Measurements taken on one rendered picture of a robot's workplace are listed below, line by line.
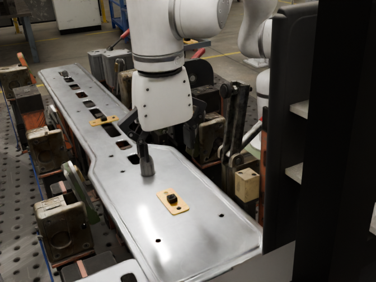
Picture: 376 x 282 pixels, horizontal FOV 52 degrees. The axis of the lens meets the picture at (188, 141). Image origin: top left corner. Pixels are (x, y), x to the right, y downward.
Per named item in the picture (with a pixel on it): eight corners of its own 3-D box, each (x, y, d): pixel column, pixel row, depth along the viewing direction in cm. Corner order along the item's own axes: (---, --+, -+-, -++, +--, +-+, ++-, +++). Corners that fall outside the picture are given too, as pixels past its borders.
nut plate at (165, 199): (155, 193, 79) (154, 189, 79) (171, 188, 81) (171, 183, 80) (173, 216, 73) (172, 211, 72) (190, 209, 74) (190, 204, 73)
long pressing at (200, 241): (29, 73, 166) (28, 70, 165) (81, 64, 175) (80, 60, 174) (159, 305, 56) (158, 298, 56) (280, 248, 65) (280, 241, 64)
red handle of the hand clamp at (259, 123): (220, 150, 80) (272, 98, 81) (225, 156, 82) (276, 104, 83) (231, 159, 77) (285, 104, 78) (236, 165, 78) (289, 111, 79)
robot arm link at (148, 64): (172, 40, 68) (173, 57, 69) (125, 48, 64) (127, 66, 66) (195, 50, 61) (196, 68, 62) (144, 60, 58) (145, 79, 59)
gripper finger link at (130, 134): (139, 123, 68) (143, 155, 71) (122, 127, 67) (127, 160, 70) (146, 129, 66) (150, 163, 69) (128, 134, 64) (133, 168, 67)
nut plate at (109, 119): (92, 126, 111) (91, 122, 110) (88, 122, 114) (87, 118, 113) (119, 120, 114) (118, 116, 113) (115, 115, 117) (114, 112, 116)
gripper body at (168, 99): (176, 52, 69) (181, 110, 74) (122, 62, 65) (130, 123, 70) (197, 61, 63) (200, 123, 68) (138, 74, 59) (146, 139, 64)
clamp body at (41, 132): (46, 230, 117) (16, 128, 101) (85, 216, 122) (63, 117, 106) (51, 248, 110) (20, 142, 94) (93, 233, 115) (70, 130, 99)
